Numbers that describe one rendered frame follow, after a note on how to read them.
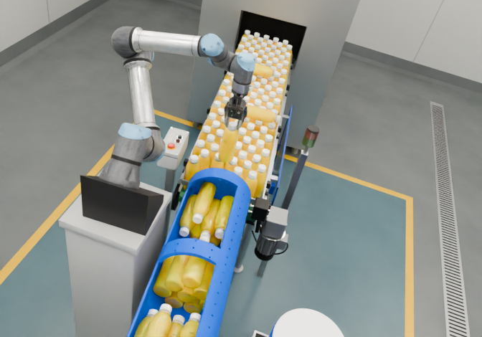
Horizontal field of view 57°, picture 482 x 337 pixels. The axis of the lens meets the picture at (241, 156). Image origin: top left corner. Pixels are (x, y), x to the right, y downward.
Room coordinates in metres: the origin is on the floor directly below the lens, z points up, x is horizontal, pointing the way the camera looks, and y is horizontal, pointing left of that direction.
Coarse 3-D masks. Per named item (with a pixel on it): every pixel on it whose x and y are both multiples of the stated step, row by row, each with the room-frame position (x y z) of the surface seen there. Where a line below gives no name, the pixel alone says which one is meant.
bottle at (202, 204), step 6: (204, 186) 1.38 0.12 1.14; (210, 186) 1.38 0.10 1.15; (204, 192) 1.34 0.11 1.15; (210, 192) 1.35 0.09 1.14; (198, 198) 1.31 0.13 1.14; (204, 198) 1.31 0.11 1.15; (210, 198) 1.32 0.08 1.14; (198, 204) 1.27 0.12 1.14; (204, 204) 1.27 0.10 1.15; (210, 204) 1.30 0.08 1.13; (198, 210) 1.24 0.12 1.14; (204, 210) 1.25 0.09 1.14; (204, 216) 1.24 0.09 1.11
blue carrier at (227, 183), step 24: (216, 168) 1.41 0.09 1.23; (192, 192) 1.41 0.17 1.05; (216, 192) 1.41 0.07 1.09; (240, 192) 1.34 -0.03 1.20; (240, 216) 1.23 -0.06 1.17; (168, 240) 1.09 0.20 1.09; (192, 240) 1.01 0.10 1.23; (240, 240) 1.16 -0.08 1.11; (216, 264) 0.95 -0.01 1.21; (216, 288) 0.86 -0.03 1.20; (144, 312) 0.80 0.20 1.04; (216, 312) 0.79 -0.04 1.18; (216, 336) 0.73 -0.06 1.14
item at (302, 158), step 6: (300, 156) 1.82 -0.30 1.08; (306, 156) 1.82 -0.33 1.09; (300, 162) 1.82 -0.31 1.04; (300, 168) 1.82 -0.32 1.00; (294, 174) 1.82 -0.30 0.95; (300, 174) 1.82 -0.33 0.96; (294, 180) 1.82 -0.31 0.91; (288, 186) 1.83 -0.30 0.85; (294, 186) 1.82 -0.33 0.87; (288, 192) 1.82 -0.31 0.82; (288, 198) 1.82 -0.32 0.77; (282, 204) 1.83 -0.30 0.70; (288, 204) 1.82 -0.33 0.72; (264, 264) 1.82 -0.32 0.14; (258, 270) 1.83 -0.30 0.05; (264, 270) 1.82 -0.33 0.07
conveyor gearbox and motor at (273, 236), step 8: (272, 208) 1.63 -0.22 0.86; (280, 208) 1.64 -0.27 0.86; (272, 216) 1.57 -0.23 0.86; (280, 216) 1.59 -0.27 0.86; (264, 224) 1.54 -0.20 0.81; (272, 224) 1.54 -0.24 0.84; (280, 224) 1.54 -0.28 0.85; (264, 232) 1.54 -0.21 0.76; (272, 232) 1.54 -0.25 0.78; (280, 232) 1.53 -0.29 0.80; (256, 240) 1.72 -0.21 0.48; (264, 240) 1.54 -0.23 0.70; (272, 240) 1.52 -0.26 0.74; (280, 240) 1.56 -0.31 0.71; (256, 248) 1.58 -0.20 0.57; (264, 248) 1.54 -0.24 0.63; (272, 248) 1.54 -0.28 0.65; (280, 248) 1.56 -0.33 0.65; (264, 256) 1.54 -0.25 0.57; (272, 256) 1.56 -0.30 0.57
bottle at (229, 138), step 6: (228, 132) 1.57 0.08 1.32; (234, 132) 1.57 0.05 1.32; (222, 138) 1.57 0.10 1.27; (228, 138) 1.55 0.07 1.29; (234, 138) 1.56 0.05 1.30; (222, 144) 1.56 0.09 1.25; (228, 144) 1.55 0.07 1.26; (234, 144) 1.56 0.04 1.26; (222, 150) 1.56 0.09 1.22; (228, 150) 1.55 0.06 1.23; (234, 150) 1.57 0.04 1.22; (222, 156) 1.55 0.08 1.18; (228, 156) 1.56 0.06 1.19; (228, 162) 1.56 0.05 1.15
